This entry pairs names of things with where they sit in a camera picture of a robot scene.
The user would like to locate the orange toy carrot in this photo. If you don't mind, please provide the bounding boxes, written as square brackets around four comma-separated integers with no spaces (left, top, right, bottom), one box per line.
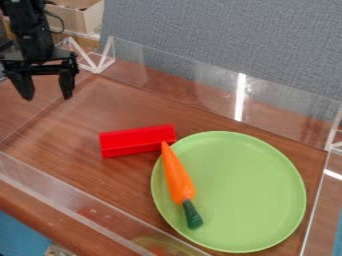
[162,142,204,229]

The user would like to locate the clear acrylic enclosure walls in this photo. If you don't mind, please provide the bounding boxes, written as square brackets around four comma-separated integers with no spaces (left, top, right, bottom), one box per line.
[0,41,342,256]

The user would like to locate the wooden box on shelf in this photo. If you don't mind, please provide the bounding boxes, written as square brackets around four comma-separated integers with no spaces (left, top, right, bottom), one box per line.
[0,0,106,35]

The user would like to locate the clear acrylic corner bracket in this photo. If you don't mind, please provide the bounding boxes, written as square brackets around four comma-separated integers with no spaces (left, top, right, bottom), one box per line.
[58,36,117,74]

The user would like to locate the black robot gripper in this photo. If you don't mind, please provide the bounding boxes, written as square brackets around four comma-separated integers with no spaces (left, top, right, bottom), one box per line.
[0,0,79,101]

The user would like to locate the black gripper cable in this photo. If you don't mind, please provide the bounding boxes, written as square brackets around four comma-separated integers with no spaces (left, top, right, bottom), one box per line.
[43,9,67,34]

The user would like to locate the green round plate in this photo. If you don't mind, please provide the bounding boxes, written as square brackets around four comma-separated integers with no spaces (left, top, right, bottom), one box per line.
[151,131,306,253]

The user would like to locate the red rectangular block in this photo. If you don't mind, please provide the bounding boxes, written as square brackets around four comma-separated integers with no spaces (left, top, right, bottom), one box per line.
[99,124,177,158]

